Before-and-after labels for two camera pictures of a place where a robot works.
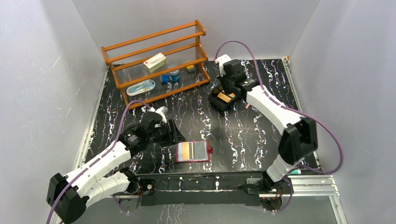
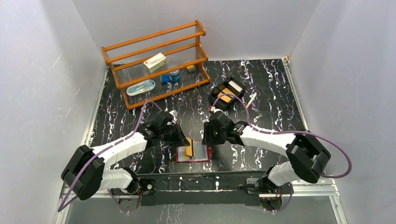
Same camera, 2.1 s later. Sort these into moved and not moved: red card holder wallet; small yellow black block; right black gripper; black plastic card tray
Moved: right black gripper
Not moved: small yellow black block; red card holder wallet; black plastic card tray
